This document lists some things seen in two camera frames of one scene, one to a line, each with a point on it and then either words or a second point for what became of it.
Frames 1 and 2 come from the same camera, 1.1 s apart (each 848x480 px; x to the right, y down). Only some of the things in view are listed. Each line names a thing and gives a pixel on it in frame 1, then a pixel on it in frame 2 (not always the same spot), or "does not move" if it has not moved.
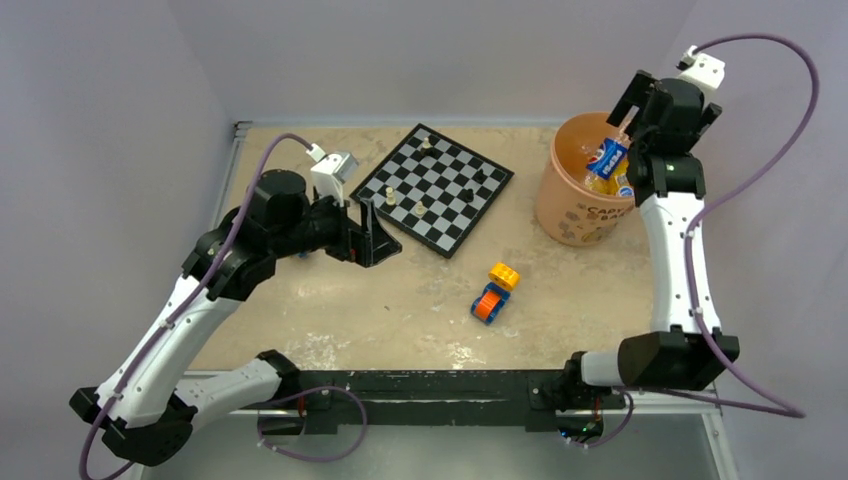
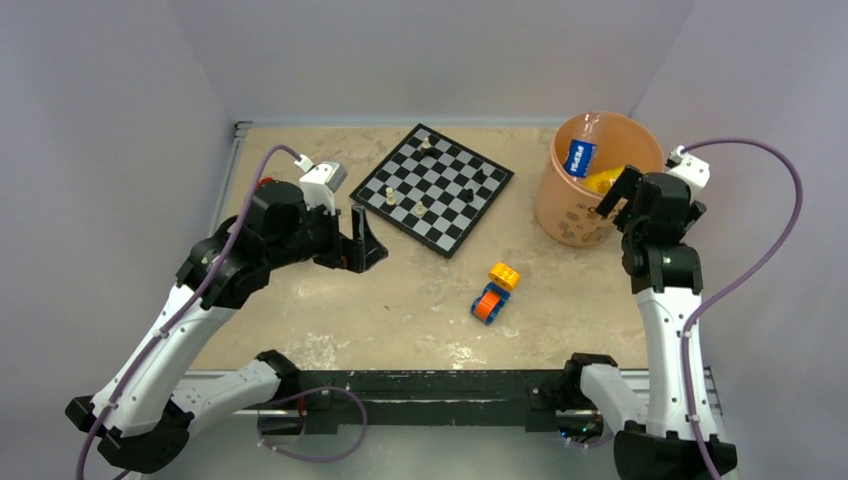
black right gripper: (642, 89) -> (623, 188)
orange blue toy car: (494, 298) does not move
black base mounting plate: (533, 398) does not move
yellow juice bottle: (608, 186) does not move
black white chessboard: (433, 188) does not move
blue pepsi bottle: (606, 158) -> (582, 149)
